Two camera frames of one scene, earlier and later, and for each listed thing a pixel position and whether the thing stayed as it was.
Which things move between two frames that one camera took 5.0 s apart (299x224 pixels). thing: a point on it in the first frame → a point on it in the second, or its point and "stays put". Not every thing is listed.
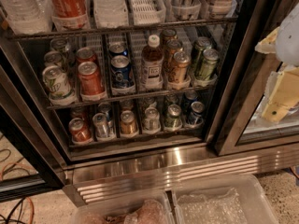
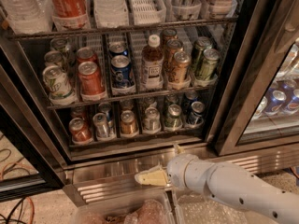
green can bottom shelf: (174, 119) stays put
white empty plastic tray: (148, 5) stays put
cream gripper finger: (268, 44) → (178, 149)
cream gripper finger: (282, 94) → (154, 176)
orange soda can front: (128, 125) stays put
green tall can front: (209, 60) stays put
